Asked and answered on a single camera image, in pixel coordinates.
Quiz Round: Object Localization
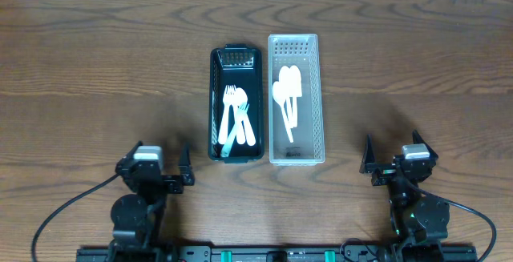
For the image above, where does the clear plastic basket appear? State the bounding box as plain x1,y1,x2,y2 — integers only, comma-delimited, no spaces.
268,34,325,166

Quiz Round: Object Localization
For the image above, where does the black cable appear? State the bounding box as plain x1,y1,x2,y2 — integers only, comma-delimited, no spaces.
404,177,498,262
30,173,121,262

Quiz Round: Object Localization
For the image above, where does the dark green plastic basket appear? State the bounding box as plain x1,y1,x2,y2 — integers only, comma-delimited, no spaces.
208,44,265,163

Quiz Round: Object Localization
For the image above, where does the white plastic spoon group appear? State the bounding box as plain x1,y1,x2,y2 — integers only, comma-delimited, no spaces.
236,87,256,147

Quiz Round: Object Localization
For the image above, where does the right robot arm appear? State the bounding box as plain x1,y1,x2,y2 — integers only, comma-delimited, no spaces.
360,131,450,261

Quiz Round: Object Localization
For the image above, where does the white plastic fork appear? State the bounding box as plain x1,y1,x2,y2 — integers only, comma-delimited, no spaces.
220,103,249,158
233,87,247,144
218,85,233,144

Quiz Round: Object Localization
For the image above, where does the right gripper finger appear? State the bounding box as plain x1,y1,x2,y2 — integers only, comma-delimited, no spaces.
412,130,438,159
359,135,377,174

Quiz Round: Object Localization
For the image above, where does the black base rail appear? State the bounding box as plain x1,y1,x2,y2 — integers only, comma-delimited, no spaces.
75,244,478,262

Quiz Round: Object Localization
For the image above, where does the left black cable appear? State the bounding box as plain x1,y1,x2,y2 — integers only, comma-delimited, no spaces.
30,173,121,262

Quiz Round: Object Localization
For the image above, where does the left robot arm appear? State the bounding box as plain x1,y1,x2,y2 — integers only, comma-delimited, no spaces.
105,141,195,262

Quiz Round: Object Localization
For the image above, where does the right black cable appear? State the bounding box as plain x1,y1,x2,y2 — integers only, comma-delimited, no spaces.
404,177,498,262

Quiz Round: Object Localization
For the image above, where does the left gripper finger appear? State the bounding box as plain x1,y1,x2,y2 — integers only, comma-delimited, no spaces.
178,145,196,186
119,141,143,165

